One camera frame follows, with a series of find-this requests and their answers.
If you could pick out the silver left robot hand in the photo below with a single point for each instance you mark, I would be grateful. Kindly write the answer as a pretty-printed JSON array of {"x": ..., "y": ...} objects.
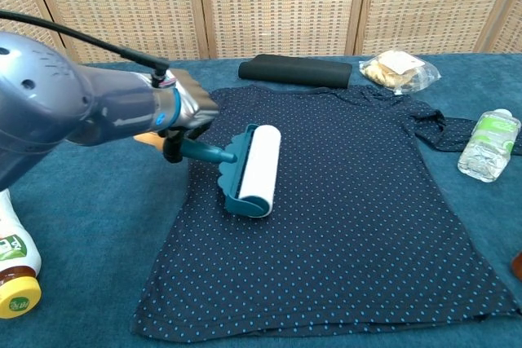
[{"x": 193, "y": 99}]

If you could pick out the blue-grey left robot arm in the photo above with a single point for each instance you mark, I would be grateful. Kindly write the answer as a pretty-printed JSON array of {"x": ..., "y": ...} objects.
[{"x": 61, "y": 107}]

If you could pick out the navy polka dot shirt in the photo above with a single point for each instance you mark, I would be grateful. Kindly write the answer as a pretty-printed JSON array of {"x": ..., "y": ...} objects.
[{"x": 326, "y": 221}]

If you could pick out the black folded cloth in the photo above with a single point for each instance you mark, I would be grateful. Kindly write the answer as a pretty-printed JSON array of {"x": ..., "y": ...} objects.
[{"x": 293, "y": 71}]

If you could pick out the woven wicker folding screen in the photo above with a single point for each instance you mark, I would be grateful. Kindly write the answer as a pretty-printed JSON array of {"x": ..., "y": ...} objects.
[{"x": 277, "y": 5}]

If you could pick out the blue velvet table cover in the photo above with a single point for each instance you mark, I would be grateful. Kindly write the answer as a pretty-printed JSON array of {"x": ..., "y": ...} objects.
[{"x": 89, "y": 250}]

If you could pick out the clear plastic snack bag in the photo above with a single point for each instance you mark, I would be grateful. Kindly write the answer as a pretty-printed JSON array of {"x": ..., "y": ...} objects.
[{"x": 393, "y": 69}]

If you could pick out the white label yellow cap bottle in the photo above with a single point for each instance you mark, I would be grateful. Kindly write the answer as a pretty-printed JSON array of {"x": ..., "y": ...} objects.
[{"x": 16, "y": 254}]

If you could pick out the small clear green label bottle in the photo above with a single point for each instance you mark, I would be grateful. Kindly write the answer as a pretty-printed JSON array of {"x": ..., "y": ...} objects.
[{"x": 489, "y": 144}]

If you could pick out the yellow label tea bottle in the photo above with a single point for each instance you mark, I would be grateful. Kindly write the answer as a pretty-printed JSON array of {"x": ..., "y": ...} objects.
[{"x": 518, "y": 265}]

